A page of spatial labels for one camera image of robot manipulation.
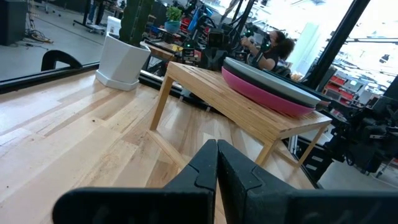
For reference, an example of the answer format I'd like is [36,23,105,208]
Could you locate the blue plant pot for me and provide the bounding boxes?
[164,20,183,34]

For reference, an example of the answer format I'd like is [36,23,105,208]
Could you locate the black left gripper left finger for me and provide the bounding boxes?
[52,139,218,224]

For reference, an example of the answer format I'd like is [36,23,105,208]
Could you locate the green cactus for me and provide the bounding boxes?
[118,0,155,47]

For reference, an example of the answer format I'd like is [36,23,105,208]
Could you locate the dark teal plate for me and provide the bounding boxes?
[262,68,333,108]

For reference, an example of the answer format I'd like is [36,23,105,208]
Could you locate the magenta plate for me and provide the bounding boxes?
[221,66,317,118]

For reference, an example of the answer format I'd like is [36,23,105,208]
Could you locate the pale green panel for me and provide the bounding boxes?
[294,21,321,77]

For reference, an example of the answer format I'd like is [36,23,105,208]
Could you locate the pale mint plate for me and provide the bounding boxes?
[223,57,322,106]

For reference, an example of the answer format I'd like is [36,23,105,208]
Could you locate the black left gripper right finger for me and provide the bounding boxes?
[217,139,398,224]

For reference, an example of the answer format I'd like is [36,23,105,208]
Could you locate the dark charcoal plate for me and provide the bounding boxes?
[222,62,318,109]

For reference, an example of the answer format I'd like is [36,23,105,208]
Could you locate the black machine on casters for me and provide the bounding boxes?
[325,74,398,178]

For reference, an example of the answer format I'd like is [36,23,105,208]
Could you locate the thin black pole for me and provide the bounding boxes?
[236,0,256,32]

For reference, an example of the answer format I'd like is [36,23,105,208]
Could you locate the wooden workbench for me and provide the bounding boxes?
[139,39,184,62]

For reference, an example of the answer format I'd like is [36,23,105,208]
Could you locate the loose floor cables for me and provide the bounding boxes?
[24,27,54,44]

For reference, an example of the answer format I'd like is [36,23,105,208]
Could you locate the person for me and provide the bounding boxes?
[88,0,106,26]
[241,29,296,72]

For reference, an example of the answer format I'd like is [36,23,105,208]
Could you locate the thick black pole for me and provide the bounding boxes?
[303,0,371,90]

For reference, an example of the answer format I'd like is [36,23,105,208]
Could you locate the leafy green plant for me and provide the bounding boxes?
[165,6,183,22]

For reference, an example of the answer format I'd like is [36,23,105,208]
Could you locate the black cabinet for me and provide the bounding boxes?
[0,0,28,47]

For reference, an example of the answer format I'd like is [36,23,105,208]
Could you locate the wooden slatted shelf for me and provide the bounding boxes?
[148,61,333,169]

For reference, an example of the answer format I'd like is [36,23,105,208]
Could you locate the white box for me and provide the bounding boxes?
[106,16,122,37]

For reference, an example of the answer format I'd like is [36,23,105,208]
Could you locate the red storage rack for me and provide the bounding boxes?
[323,75,357,105]

